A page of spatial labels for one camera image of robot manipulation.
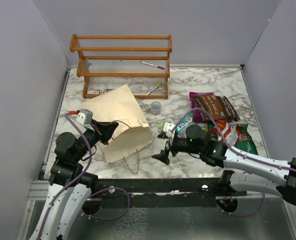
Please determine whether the purple snack bag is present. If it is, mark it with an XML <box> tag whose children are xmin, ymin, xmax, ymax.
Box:
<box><xmin>189</xmin><ymin>92</ymin><xmax>213</xmax><ymax>123</ymax></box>

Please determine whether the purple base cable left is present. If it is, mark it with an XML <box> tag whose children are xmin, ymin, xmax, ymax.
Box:
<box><xmin>79</xmin><ymin>186</ymin><xmax>131</xmax><ymax>221</ymax></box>

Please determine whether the teal mint candy bag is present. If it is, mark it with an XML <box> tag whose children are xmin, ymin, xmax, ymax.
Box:
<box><xmin>176</xmin><ymin>112</ymin><xmax>194</xmax><ymax>138</ymax></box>

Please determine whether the small clear plastic cup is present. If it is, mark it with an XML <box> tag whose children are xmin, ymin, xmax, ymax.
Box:
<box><xmin>150</xmin><ymin>101</ymin><xmax>162</xmax><ymax>116</ymax></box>

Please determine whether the small lime green candy bag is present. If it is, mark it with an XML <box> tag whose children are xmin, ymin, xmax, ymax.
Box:
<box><xmin>157</xmin><ymin>123</ymin><xmax>164</xmax><ymax>133</ymax></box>

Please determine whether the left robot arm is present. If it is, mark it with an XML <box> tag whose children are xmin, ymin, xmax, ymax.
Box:
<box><xmin>30</xmin><ymin>120</ymin><xmax>119</xmax><ymax>240</ymax></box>

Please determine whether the red Doritos bag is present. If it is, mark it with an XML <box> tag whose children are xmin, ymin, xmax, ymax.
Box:
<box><xmin>207</xmin><ymin>120</ymin><xmax>239</xmax><ymax>146</ymax></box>

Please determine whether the wooden two-tier shelf rack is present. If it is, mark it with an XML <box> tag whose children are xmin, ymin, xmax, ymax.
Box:
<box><xmin>69</xmin><ymin>34</ymin><xmax>173</xmax><ymax>99</ymax></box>

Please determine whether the pink capped white marker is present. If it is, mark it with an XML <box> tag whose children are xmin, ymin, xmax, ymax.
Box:
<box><xmin>140</xmin><ymin>61</ymin><xmax>165</xmax><ymax>70</ymax></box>

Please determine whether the red white matchbox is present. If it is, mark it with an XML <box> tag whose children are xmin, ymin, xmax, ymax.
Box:
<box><xmin>87</xmin><ymin>89</ymin><xmax>100</xmax><ymax>95</ymax></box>

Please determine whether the green capped white marker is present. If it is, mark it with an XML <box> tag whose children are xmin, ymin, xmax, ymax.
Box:
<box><xmin>146</xmin><ymin>82</ymin><xmax>163</xmax><ymax>96</ymax></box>

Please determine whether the brown sea salt chip bag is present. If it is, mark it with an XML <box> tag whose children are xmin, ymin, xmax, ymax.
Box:
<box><xmin>192</xmin><ymin>94</ymin><xmax>240</xmax><ymax>121</ymax></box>

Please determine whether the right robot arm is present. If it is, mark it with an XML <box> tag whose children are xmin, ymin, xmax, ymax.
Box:
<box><xmin>152</xmin><ymin>124</ymin><xmax>296</xmax><ymax>206</ymax></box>

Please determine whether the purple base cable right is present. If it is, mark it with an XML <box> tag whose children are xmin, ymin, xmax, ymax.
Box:
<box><xmin>220</xmin><ymin>193</ymin><xmax>266</xmax><ymax>218</ymax></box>

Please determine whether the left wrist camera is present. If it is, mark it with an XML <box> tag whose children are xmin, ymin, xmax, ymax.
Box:
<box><xmin>69</xmin><ymin>109</ymin><xmax>93</xmax><ymax>129</ymax></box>

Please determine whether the open small cardboard box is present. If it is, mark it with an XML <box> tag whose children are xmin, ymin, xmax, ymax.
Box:
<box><xmin>104</xmin><ymin>88</ymin><xmax>114</xmax><ymax>93</ymax></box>

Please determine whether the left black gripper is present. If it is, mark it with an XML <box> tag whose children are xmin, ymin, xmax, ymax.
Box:
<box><xmin>74</xmin><ymin>118</ymin><xmax>119</xmax><ymax>162</ymax></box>

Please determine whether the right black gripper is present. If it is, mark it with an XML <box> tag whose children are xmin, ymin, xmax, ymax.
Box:
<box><xmin>152</xmin><ymin>133</ymin><xmax>203</xmax><ymax>164</ymax></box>

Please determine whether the green snack bag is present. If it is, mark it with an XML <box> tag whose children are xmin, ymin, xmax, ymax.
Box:
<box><xmin>207</xmin><ymin>121</ymin><xmax>260</xmax><ymax>156</ymax></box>

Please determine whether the beige paper bag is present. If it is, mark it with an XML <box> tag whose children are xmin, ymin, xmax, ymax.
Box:
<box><xmin>82</xmin><ymin>84</ymin><xmax>153</xmax><ymax>164</ymax></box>

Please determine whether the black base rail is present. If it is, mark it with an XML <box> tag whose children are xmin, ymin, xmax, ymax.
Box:
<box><xmin>87</xmin><ymin>177</ymin><xmax>247</xmax><ymax>209</ymax></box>

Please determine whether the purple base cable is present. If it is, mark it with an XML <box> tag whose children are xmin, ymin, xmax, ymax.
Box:
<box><xmin>79</xmin><ymin>186</ymin><xmax>131</xmax><ymax>221</ymax></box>
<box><xmin>220</xmin><ymin>193</ymin><xmax>266</xmax><ymax>218</ymax></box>

